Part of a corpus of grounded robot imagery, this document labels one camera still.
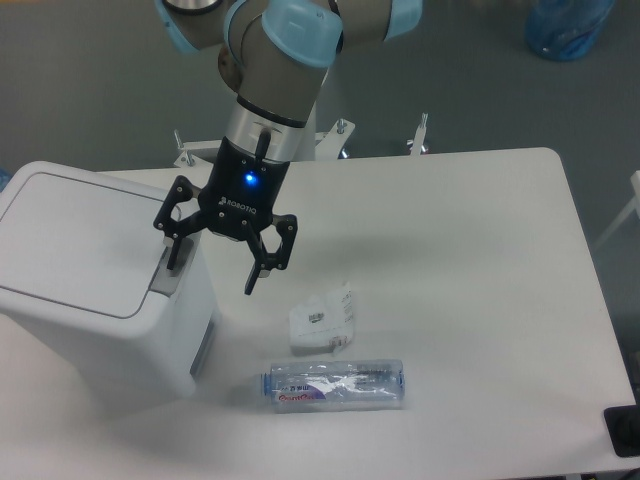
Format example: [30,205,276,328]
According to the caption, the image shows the crushed clear plastic bottle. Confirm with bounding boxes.
[258,359,405,413]

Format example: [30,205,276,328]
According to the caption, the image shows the white frame at right edge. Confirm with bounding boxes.
[593,170,639,251]

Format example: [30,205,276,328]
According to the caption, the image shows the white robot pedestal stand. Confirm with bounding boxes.
[173,109,429,168]

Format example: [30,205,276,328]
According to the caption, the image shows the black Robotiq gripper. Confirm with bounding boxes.
[153,135,298,295]

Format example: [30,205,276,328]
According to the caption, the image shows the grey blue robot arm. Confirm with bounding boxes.
[154,0,423,288]

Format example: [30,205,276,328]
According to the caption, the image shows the white push-lid trash can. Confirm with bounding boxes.
[1,161,220,397]

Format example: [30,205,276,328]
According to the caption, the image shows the black device at table edge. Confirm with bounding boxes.
[604,405,639,458]

